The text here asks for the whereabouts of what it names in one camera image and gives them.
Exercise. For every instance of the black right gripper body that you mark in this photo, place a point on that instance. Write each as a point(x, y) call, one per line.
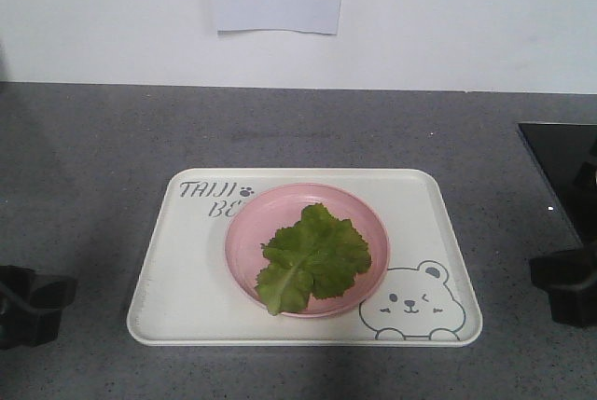
point(569, 279)

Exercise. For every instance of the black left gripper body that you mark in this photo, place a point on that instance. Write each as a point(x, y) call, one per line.
point(32, 306)

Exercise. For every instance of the cream bear serving tray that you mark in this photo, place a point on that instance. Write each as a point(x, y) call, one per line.
point(185, 294)

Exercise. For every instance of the pink round plate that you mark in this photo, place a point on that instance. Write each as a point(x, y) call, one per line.
point(280, 207)

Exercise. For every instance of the green lettuce leaf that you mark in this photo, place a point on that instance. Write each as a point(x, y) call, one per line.
point(318, 257)

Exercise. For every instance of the black glass gas stove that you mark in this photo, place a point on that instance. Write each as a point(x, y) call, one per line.
point(559, 149)

